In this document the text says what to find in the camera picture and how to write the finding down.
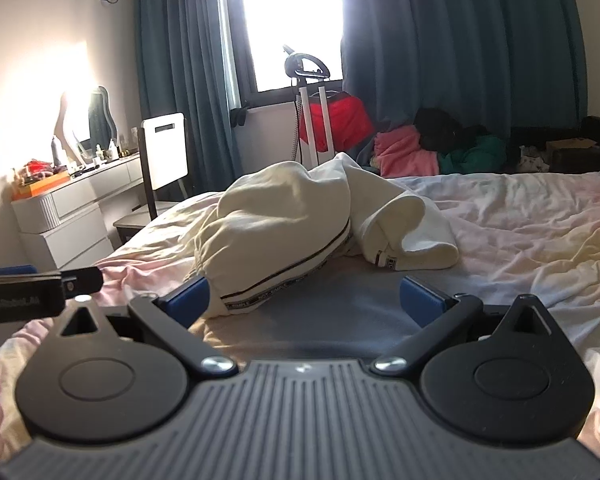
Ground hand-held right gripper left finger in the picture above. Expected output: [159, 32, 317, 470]
[56, 277, 241, 380]

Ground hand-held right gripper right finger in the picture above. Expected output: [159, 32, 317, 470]
[371, 276, 557, 378]

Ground cream pants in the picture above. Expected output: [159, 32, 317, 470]
[187, 152, 462, 317]

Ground white dresser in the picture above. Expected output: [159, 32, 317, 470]
[11, 152, 147, 272]

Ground orange box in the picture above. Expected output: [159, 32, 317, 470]
[11, 172, 72, 198]

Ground pink cloth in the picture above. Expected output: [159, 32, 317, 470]
[371, 125, 442, 179]

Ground white and dark chair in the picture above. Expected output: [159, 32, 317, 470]
[112, 112, 192, 250]

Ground green cloth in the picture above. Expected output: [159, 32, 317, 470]
[437, 135, 509, 176]

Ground black cloth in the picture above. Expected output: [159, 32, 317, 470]
[412, 107, 490, 155]

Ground red cloth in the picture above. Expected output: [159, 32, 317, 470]
[297, 92, 377, 155]

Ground flat cardboard box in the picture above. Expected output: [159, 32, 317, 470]
[545, 137, 600, 155]

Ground teal curtain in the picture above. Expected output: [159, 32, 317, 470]
[339, 0, 590, 163]
[134, 0, 243, 196]

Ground garment steamer stand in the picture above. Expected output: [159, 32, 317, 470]
[281, 44, 340, 167]

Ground window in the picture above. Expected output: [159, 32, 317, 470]
[225, 0, 347, 95]

